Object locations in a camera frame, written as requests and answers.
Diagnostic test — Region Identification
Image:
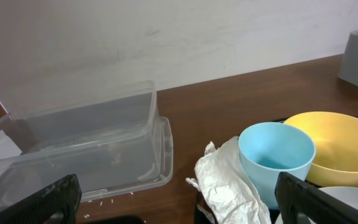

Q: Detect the white napkin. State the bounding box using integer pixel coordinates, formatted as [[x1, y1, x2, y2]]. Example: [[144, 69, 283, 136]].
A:
[[186, 136, 271, 224]]

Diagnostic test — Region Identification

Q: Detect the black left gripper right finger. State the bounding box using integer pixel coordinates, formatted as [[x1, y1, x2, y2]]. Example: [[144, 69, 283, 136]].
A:
[[275, 172, 358, 224]]

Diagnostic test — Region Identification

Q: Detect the yellow plastic bowl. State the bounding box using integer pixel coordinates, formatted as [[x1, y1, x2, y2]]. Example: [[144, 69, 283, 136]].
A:
[[284, 111, 358, 187]]

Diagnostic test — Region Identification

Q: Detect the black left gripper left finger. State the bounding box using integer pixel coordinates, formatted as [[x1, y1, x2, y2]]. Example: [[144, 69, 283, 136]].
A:
[[0, 174, 82, 224]]

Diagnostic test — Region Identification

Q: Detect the grey plate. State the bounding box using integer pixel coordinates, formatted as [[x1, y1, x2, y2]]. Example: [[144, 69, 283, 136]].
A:
[[274, 186, 358, 224]]

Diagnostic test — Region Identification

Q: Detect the light blue plastic cup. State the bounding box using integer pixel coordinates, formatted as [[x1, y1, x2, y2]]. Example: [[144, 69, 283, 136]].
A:
[[238, 122, 316, 210]]

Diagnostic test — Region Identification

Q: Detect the clear plastic waste bin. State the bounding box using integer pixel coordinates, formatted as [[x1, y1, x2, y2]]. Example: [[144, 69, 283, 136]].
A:
[[0, 81, 173, 211]]

